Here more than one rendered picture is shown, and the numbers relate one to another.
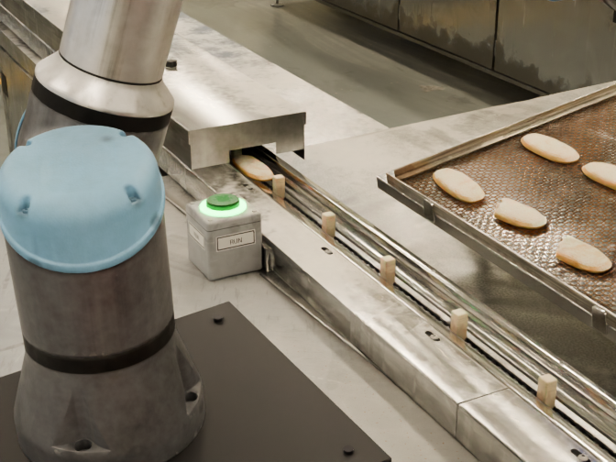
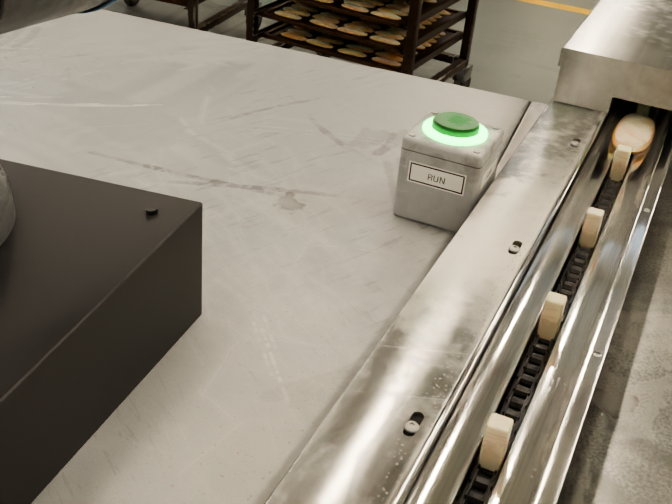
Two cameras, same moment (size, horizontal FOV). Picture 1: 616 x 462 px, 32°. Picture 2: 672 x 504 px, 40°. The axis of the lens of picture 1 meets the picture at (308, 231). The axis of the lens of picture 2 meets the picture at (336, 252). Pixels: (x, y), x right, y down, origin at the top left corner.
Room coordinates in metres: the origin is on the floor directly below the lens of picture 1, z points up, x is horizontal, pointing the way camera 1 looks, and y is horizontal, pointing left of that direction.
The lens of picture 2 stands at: (0.63, -0.38, 1.21)
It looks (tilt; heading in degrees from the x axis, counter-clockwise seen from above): 32 degrees down; 49
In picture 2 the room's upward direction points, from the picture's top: 6 degrees clockwise
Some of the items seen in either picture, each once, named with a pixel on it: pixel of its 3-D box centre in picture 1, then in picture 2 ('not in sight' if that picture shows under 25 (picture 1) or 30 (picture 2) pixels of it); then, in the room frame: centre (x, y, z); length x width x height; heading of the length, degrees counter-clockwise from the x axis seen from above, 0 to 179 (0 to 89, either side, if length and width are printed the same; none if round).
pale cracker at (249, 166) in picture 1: (252, 166); (634, 130); (1.40, 0.08, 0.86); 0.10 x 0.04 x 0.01; 27
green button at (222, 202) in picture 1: (223, 205); (455, 129); (1.16, 0.10, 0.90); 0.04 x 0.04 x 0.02
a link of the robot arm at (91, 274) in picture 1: (87, 233); not in sight; (0.72, 0.16, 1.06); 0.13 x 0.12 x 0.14; 11
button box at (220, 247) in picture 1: (226, 247); (448, 189); (1.16, 0.10, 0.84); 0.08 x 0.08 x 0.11; 27
